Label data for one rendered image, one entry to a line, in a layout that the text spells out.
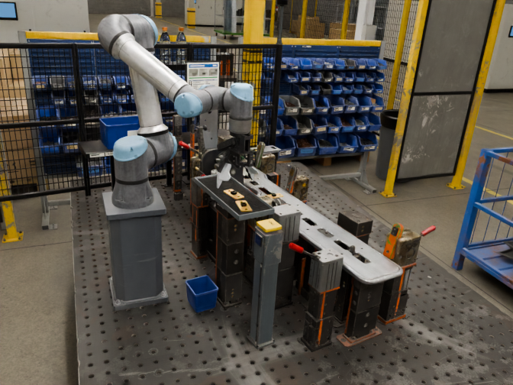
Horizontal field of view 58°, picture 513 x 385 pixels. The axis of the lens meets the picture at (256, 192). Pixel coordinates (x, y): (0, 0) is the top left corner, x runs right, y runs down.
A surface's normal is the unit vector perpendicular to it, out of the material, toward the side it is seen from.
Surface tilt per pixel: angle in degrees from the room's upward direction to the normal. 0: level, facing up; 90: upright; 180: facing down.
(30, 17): 90
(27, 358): 0
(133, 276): 90
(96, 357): 0
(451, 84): 92
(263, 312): 90
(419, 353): 0
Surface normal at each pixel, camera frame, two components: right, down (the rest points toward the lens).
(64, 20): 0.36, 0.38
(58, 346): 0.06, -0.92
